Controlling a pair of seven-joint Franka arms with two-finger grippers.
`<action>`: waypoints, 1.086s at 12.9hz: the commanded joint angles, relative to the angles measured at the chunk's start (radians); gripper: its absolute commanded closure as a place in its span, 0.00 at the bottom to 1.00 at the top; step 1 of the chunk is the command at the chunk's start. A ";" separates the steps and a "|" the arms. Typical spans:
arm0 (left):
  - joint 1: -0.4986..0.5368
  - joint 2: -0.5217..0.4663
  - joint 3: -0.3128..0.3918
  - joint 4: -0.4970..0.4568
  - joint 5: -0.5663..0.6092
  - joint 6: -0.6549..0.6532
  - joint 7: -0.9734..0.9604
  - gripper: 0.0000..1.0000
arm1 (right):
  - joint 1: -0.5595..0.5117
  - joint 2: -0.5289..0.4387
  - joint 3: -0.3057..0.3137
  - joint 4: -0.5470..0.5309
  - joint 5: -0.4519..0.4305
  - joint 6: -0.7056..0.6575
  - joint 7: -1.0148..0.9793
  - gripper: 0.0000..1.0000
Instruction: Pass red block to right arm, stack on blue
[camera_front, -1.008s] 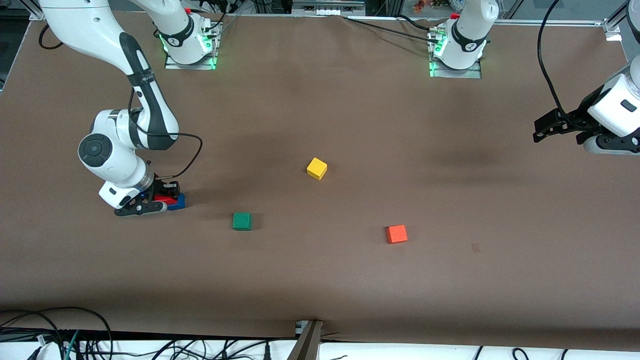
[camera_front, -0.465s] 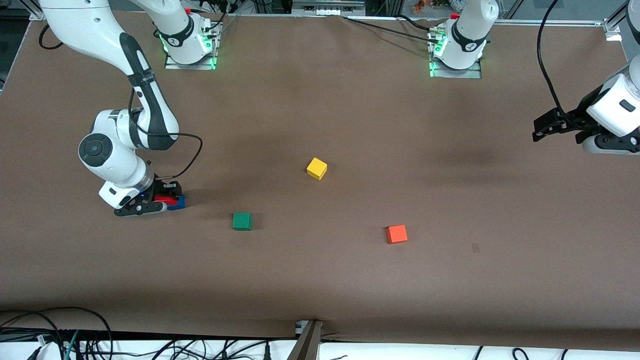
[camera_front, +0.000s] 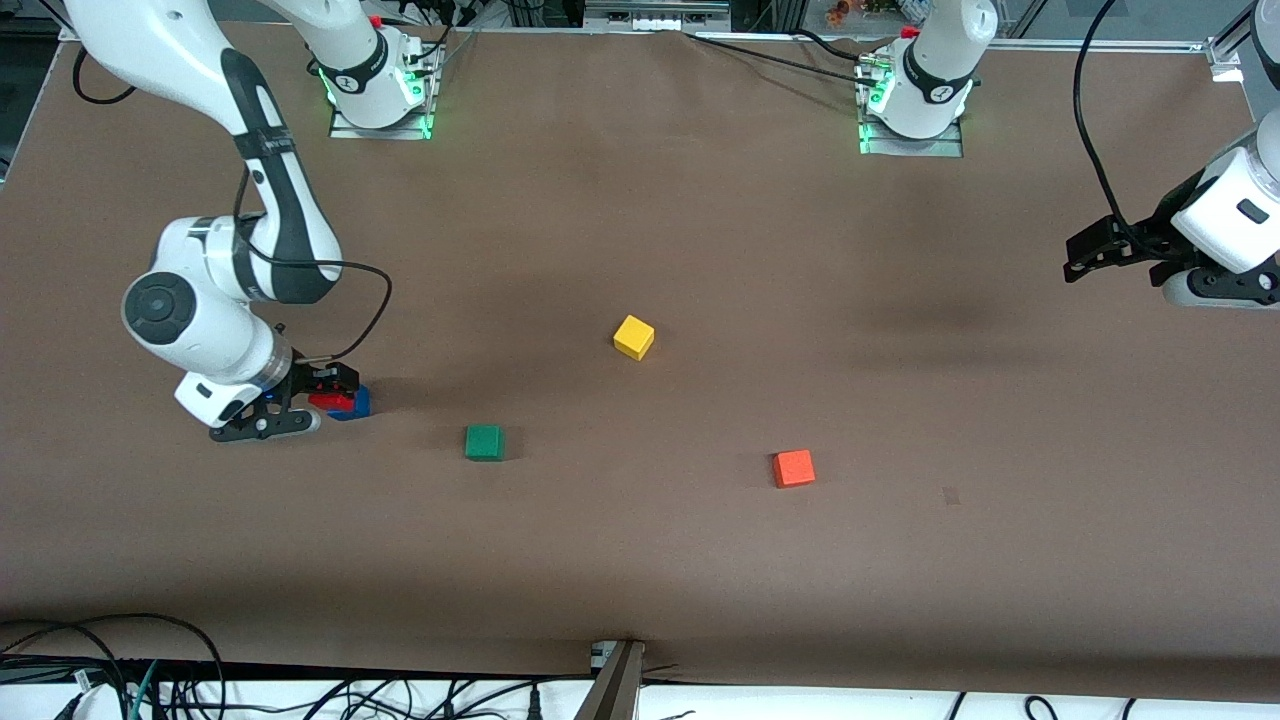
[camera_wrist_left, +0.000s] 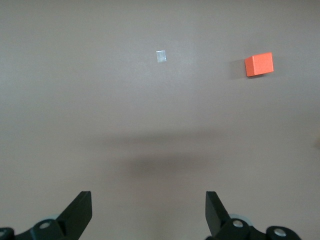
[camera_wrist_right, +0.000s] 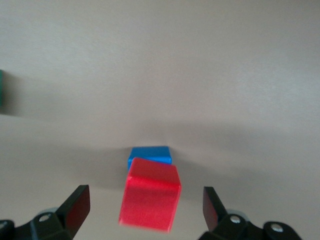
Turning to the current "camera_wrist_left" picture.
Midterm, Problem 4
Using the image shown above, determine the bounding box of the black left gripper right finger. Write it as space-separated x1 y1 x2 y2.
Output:
205 191 303 240

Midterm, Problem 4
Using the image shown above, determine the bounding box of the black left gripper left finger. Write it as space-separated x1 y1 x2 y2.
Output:
0 191 93 240

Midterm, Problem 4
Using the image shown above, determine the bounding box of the orange wooden block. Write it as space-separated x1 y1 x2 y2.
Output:
244 51 275 78

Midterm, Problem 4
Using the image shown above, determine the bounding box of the small clear tape piece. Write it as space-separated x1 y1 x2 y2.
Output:
155 50 168 63

